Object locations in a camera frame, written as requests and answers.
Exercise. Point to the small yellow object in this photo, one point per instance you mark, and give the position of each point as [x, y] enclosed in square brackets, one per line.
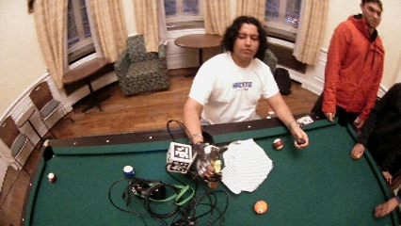
[217, 165]

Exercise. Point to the beige curtain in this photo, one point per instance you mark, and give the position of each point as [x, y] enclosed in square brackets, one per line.
[217, 15]
[50, 40]
[109, 28]
[146, 22]
[310, 31]
[250, 9]

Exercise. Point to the small red white bottle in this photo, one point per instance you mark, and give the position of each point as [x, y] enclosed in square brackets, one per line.
[270, 113]

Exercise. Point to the white dotted hexagonal mat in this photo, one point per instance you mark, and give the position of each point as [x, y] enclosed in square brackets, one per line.
[246, 166]

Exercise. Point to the wooden folding chair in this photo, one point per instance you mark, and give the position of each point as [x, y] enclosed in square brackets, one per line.
[45, 102]
[14, 138]

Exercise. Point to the maroon striped billiard ball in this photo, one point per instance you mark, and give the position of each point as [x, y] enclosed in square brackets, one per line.
[278, 143]

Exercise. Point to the white marker cube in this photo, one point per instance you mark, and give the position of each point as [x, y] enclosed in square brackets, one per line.
[180, 157]

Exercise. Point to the orange billiard ball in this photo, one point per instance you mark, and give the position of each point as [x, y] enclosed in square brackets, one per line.
[259, 207]

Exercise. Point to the round wooden table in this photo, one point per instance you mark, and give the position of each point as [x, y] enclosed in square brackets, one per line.
[199, 40]

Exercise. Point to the small black white card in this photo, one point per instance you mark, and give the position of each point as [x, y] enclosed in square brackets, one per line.
[305, 120]

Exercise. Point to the black electronic box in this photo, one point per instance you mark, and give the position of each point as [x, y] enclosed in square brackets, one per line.
[145, 188]

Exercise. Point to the green patterned armchair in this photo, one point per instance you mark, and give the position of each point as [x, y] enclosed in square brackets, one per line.
[270, 59]
[141, 70]

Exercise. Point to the the person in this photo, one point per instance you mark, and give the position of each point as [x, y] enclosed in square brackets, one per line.
[233, 94]

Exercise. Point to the black backpack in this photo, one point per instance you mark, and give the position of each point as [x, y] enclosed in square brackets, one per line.
[282, 81]

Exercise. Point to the black billiard ball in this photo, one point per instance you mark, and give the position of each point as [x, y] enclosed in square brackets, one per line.
[299, 142]

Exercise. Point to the dark wooden pool table rail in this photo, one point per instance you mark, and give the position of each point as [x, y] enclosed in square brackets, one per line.
[125, 137]

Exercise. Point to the window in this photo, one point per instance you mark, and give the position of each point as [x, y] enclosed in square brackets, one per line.
[184, 11]
[282, 14]
[78, 26]

